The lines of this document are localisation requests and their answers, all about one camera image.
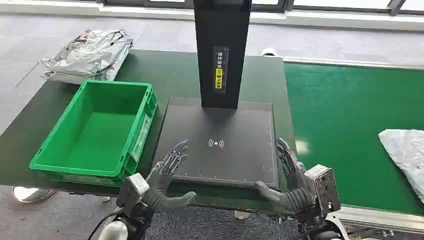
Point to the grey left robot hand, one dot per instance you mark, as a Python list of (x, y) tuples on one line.
[(159, 185)]

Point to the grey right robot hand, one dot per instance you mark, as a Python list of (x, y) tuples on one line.
[(296, 198)]

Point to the grey parcel bag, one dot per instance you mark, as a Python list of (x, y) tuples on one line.
[(407, 155)]

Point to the green plastic crate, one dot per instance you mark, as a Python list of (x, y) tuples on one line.
[(99, 139)]

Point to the green conveyor belt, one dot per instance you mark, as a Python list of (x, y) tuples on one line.
[(348, 116)]

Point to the round metal table foot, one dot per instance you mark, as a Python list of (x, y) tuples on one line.
[(31, 194)]

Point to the black scanner stand with base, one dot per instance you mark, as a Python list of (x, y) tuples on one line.
[(222, 66)]

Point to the flat white parcel bag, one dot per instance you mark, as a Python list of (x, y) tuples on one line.
[(73, 78)]

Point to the small white round object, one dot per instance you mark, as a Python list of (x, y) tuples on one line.
[(269, 52)]

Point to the crumpled silver parcel with print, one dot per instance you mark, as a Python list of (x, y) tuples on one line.
[(89, 49)]

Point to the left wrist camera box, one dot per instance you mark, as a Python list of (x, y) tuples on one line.
[(130, 190)]

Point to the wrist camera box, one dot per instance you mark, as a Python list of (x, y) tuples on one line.
[(130, 190), (326, 188)]

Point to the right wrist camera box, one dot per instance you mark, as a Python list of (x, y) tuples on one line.
[(326, 188)]

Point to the small metal table bracket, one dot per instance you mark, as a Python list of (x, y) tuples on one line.
[(242, 215)]

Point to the metal conveyor frame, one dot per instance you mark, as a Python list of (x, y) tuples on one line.
[(381, 220)]

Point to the dark window frame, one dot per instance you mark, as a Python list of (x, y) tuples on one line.
[(132, 2)]

